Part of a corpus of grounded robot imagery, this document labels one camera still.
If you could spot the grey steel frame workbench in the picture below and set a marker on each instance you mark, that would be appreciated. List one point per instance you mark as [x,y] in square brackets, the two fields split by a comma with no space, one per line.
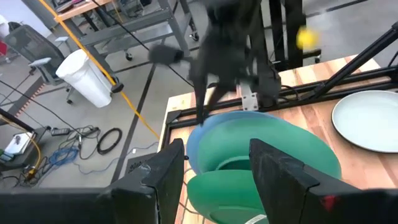
[124,31]

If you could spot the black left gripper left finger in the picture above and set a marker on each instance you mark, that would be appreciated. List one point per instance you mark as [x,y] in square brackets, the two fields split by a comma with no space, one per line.
[93,205]

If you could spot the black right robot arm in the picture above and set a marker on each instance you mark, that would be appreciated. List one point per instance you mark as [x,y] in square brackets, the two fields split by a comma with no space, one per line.
[236,46]

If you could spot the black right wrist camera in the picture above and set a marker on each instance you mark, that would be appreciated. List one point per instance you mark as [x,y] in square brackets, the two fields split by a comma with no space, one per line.
[164,54]

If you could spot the black power strip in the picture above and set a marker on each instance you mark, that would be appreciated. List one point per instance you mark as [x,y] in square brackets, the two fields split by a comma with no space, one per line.
[60,131]

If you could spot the teal plate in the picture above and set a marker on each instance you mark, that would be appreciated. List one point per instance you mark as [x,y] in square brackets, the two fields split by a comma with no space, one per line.
[280,140]

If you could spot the grey mesh office chair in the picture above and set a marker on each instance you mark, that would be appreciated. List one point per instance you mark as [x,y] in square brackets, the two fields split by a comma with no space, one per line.
[31,43]

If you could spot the dark green plate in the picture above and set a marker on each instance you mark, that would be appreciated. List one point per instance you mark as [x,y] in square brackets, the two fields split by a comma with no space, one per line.
[217,196]

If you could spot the black round floor puck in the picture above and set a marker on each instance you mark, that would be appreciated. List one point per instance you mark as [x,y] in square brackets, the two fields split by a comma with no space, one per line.
[117,87]

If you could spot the white trash bin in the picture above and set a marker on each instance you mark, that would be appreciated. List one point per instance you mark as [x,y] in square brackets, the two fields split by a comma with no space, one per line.
[84,77]

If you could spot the pale blue plate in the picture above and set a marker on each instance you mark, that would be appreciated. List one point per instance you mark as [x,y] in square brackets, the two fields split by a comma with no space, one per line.
[367,121]

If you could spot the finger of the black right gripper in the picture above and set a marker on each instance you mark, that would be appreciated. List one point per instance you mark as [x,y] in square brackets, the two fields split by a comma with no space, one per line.
[200,102]
[216,93]

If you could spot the black aluminium table frame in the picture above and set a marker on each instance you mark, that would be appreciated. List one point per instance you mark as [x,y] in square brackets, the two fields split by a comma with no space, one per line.
[357,59]

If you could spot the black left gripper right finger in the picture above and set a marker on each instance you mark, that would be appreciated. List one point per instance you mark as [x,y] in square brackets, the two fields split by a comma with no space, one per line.
[295,193]

